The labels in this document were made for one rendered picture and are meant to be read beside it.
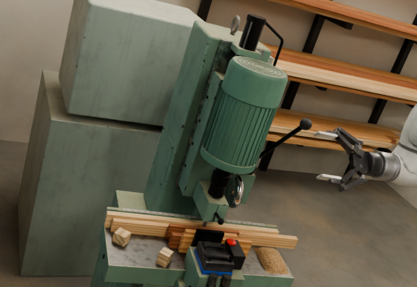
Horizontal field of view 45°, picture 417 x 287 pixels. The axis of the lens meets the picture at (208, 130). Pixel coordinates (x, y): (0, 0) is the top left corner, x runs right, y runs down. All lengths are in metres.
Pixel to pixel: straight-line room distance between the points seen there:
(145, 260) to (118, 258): 0.08
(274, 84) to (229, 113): 0.15
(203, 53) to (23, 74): 2.32
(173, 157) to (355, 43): 3.11
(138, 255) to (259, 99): 0.58
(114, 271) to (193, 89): 0.61
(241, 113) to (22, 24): 2.46
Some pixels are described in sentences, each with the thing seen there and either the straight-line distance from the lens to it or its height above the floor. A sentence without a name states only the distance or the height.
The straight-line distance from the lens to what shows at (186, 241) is 1.57.
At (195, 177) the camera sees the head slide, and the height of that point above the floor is 1.07.
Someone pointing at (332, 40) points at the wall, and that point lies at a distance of 4.44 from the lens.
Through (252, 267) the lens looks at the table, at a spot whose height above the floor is 0.90.
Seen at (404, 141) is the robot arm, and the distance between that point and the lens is 1.67.
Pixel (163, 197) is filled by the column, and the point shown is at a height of 0.93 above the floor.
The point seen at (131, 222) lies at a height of 0.94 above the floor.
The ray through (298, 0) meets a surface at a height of 1.56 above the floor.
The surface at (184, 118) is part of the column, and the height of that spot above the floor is 1.23.
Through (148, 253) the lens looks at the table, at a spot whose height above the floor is 0.90.
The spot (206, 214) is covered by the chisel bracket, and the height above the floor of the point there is 1.03.
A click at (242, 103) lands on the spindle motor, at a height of 1.41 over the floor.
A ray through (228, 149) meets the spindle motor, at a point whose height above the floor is 1.27.
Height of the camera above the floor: 1.81
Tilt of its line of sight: 21 degrees down
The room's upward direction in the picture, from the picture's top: 18 degrees clockwise
